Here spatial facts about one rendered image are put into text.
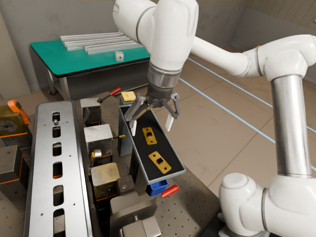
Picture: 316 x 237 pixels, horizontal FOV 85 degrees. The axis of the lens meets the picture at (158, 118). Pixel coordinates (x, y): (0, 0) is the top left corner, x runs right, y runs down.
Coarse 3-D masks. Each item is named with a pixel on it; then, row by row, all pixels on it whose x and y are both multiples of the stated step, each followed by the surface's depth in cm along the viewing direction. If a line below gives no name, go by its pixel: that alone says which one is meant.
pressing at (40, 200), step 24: (48, 120) 83; (72, 120) 86; (48, 144) 74; (72, 144) 76; (48, 168) 66; (72, 168) 68; (48, 192) 60; (72, 192) 61; (48, 216) 55; (72, 216) 56
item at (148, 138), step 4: (144, 128) 68; (148, 128) 69; (144, 132) 67; (148, 132) 66; (152, 132) 68; (148, 136) 65; (152, 136) 66; (148, 140) 64; (152, 140) 65; (148, 144) 63
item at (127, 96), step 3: (123, 93) 83; (126, 93) 84; (129, 93) 84; (132, 93) 84; (123, 96) 81; (126, 96) 82; (129, 96) 82; (132, 96) 82; (126, 99) 80; (129, 99) 81; (132, 99) 82
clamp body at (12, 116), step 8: (0, 112) 74; (8, 112) 74; (16, 112) 75; (0, 120) 73; (8, 120) 74; (16, 120) 76; (0, 128) 75; (8, 128) 77; (16, 128) 78; (24, 128) 80; (0, 136) 78; (8, 136) 80; (16, 136) 82; (24, 136) 84; (8, 144) 83; (16, 144) 85; (24, 144) 87; (24, 152) 90
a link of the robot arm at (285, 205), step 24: (264, 48) 72; (288, 48) 65; (312, 48) 62; (264, 72) 74; (288, 72) 65; (288, 96) 64; (288, 120) 63; (288, 144) 62; (288, 168) 61; (264, 192) 65; (288, 192) 57; (312, 192) 55; (264, 216) 61; (288, 216) 56; (312, 216) 53
